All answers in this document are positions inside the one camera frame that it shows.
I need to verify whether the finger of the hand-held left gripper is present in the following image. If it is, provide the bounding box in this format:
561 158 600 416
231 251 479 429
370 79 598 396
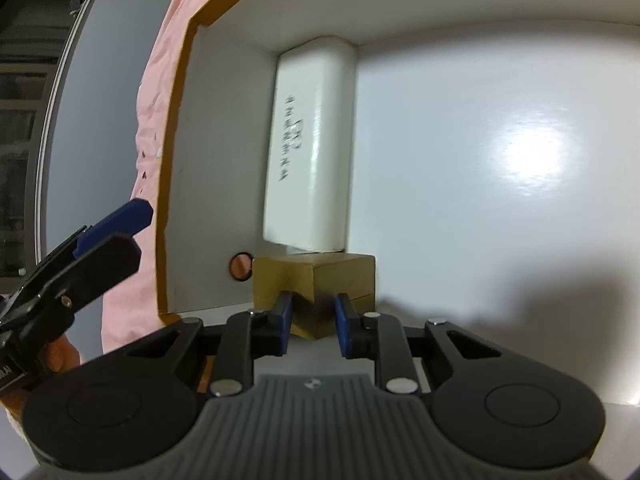
0 232 142 327
20 198 154 291

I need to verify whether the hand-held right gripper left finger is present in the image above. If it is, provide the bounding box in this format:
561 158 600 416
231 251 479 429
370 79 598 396
122 291 296 398

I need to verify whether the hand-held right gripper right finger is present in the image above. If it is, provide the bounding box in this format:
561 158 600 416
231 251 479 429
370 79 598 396
332 292 501 395

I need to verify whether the small gold box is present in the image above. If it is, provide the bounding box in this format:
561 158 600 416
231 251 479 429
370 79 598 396
251 254 377 341

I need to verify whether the orange cardboard box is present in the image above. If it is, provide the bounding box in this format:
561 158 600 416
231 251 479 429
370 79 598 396
155 0 640 406

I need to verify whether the person's left hand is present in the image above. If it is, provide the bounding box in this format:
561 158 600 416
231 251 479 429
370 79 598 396
38 335 83 378

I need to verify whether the dark glass window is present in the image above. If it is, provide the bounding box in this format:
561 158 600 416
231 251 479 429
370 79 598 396
0 0 96 281

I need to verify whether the pink printed blanket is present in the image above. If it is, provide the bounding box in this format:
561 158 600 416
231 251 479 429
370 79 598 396
101 0 281 356

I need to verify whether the white rectangular pack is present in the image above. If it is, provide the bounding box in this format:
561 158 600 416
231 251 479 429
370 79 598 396
262 35 358 253

